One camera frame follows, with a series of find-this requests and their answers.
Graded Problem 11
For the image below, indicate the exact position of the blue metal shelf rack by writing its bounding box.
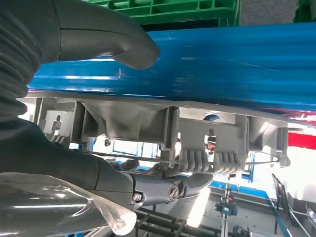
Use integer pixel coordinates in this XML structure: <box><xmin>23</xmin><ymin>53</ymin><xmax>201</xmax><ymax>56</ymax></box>
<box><xmin>27</xmin><ymin>22</ymin><xmax>316</xmax><ymax>114</ymax></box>

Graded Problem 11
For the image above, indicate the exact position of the green plastic crate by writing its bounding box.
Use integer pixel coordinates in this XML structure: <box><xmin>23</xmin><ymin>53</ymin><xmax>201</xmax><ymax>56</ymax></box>
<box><xmin>81</xmin><ymin>0</ymin><xmax>241</xmax><ymax>27</ymax></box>

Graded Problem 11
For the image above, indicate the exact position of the red barrier belt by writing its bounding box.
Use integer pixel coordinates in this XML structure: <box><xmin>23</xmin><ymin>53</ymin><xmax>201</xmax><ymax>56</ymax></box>
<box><xmin>287</xmin><ymin>130</ymin><xmax>316</xmax><ymax>151</ymax></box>

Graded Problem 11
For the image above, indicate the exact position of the green crate with cables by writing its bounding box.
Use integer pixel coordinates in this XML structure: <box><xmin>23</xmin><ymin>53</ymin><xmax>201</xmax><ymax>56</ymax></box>
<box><xmin>293</xmin><ymin>0</ymin><xmax>316</xmax><ymax>23</ymax></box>

